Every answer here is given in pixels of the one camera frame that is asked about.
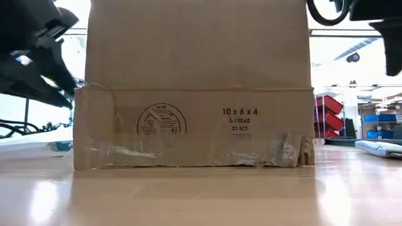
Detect white mesh bag blue trim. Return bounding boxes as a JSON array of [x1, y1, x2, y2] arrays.
[[0, 125, 75, 161]]

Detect brown cardboard box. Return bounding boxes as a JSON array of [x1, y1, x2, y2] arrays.
[[72, 0, 316, 171]]

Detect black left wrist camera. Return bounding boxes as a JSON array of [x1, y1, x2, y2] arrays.
[[37, 7, 80, 41]]

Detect black ceiling-mounted device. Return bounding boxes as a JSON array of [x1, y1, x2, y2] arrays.
[[346, 51, 362, 64]]

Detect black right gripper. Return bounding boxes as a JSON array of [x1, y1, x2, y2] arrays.
[[348, 0, 402, 77]]

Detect large silver ceiling duct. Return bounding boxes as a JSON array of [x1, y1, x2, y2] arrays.
[[333, 37, 379, 62]]

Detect black hoses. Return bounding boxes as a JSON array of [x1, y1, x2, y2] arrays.
[[0, 119, 72, 139]]

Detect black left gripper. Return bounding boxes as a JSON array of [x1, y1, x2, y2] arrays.
[[0, 0, 78, 109]]

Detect red bin rack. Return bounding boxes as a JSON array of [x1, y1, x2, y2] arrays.
[[315, 95, 344, 139]]

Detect linear ceiling light strip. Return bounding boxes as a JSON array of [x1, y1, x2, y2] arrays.
[[308, 28, 383, 38]]

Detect shelf with blue bins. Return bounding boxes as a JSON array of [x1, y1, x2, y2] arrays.
[[359, 105, 402, 140]]

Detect silver utility knife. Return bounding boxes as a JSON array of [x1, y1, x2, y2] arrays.
[[354, 139, 402, 159]]

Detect black metal stand frame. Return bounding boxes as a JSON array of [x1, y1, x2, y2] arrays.
[[23, 99, 31, 126]]

